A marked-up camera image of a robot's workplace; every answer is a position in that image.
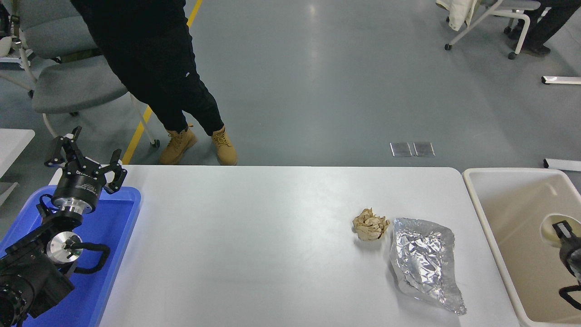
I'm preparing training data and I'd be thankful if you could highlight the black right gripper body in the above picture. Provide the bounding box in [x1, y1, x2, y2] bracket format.
[559, 233, 581, 276]

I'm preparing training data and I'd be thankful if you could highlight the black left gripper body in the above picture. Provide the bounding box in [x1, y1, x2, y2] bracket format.
[52, 168, 108, 208]

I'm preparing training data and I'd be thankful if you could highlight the white paper cup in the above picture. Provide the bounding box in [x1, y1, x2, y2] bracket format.
[540, 213, 581, 248]

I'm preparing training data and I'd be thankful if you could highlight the silver foil tray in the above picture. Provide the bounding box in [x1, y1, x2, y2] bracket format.
[389, 217, 467, 316]

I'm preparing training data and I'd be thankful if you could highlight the tan paper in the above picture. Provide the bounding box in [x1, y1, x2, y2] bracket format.
[353, 208, 390, 241]

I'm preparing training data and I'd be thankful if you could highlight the large pale plastic bin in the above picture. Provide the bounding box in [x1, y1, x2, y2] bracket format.
[462, 167, 581, 327]

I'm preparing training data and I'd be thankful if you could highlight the blue plastic tray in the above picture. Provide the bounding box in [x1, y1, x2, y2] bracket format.
[0, 185, 142, 327]

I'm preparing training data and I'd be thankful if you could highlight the small white side table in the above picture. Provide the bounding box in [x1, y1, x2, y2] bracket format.
[0, 128, 36, 207]

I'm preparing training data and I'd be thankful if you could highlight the person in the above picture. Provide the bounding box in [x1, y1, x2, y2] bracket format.
[70, 0, 238, 166]
[506, 0, 581, 56]

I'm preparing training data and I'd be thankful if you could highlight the cream padded jacket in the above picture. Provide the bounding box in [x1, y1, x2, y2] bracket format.
[436, 0, 477, 31]

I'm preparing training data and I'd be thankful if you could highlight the grey chair with white frame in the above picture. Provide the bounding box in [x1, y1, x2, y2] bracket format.
[18, 0, 160, 149]
[445, 0, 541, 59]

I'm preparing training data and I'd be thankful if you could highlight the white chair frame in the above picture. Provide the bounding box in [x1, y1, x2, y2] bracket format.
[0, 0, 37, 98]

